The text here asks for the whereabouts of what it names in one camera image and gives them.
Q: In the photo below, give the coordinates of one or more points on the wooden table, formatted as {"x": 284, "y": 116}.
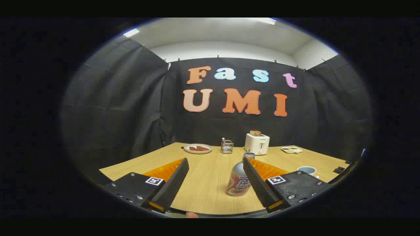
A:
{"x": 210, "y": 183}

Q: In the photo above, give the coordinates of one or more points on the ceiling light panel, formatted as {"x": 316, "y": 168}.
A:
{"x": 131, "y": 32}
{"x": 267, "y": 20}

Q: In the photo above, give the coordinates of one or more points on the black backdrop cloth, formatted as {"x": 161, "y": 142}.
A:
{"x": 131, "y": 114}

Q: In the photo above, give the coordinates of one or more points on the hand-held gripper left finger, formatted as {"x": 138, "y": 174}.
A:
{"x": 170, "y": 186}

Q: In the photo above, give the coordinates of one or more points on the white divided tray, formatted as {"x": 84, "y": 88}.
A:
{"x": 291, "y": 149}

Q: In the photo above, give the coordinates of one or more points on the white cup blue inside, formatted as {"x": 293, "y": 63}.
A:
{"x": 307, "y": 170}

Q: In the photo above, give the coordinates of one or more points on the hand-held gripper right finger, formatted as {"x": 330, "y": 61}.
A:
{"x": 259, "y": 186}

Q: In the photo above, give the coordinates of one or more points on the silver juice bottle pink label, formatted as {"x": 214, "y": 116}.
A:
{"x": 238, "y": 183}

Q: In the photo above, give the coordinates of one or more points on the white round plate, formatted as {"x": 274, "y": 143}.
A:
{"x": 198, "y": 152}

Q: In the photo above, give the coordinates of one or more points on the white toaster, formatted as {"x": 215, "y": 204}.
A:
{"x": 257, "y": 144}

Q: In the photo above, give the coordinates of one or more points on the toast slice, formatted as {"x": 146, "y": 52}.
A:
{"x": 255, "y": 133}

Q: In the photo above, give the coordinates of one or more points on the red-brown food slices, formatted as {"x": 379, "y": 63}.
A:
{"x": 198, "y": 148}

